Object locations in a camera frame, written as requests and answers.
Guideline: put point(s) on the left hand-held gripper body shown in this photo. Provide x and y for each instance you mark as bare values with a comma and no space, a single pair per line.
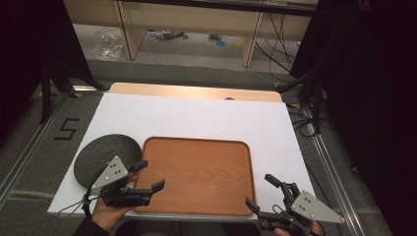
109,173

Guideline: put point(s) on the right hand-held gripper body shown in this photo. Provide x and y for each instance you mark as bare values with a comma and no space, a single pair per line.
306,208

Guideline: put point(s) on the person's right hand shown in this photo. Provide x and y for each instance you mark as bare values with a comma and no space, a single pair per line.
284,232

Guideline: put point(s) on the black round plate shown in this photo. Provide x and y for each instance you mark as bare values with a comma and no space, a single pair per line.
98,154

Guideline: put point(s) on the brown wooden tray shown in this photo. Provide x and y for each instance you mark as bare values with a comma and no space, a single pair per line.
196,177

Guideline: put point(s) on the white table board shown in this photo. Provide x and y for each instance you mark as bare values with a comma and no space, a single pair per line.
203,118

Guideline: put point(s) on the light wooden table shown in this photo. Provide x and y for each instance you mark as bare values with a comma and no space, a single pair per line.
183,91

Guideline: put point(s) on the black metal stand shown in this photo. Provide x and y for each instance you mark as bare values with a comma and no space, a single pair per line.
316,98
47,95

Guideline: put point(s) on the clear plastic bag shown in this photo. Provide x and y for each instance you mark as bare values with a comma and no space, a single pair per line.
107,46

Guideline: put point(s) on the black curtain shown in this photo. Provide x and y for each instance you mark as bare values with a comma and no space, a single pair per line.
373,98
29,49

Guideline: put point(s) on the crumpled shiny wrapper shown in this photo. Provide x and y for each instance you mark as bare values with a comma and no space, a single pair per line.
165,34

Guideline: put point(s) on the green round lid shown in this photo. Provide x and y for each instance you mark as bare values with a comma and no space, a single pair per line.
236,46

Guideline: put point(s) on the blue round lid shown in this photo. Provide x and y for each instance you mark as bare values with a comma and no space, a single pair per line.
221,43

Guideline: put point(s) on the light wooden shelf unit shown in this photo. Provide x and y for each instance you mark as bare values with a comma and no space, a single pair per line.
183,16

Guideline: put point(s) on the metal floor rail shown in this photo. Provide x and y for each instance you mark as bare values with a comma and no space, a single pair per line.
334,177
29,147

